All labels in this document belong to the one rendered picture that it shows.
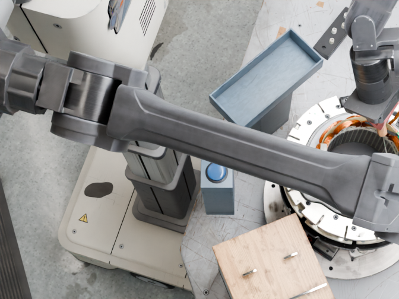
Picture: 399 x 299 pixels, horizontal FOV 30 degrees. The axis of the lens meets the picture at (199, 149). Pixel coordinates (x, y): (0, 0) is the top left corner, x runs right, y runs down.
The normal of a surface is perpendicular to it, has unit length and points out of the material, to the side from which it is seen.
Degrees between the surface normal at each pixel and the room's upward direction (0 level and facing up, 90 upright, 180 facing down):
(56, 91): 23
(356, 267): 0
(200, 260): 0
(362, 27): 53
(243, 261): 0
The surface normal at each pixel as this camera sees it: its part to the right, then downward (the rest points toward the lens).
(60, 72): -0.18, 0.06
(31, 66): 0.01, -0.52
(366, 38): -0.29, 0.54
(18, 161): -0.06, -0.32
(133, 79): 0.70, 0.27
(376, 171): -0.40, -0.01
